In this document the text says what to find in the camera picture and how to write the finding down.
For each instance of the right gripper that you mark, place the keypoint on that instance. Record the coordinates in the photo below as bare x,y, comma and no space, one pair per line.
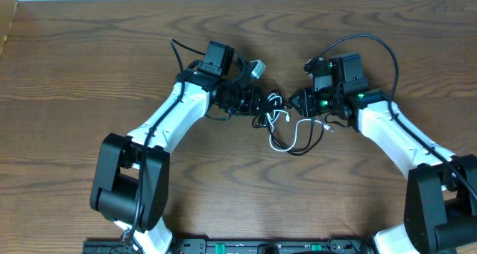
306,107

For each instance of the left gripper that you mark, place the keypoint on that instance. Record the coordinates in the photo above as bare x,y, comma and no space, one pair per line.
253,95

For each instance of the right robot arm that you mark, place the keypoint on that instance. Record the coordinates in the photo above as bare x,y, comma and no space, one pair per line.
440,202

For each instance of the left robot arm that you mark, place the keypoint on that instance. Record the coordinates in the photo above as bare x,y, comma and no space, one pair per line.
130,186

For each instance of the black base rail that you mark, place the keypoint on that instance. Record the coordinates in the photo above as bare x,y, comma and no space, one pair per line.
203,246

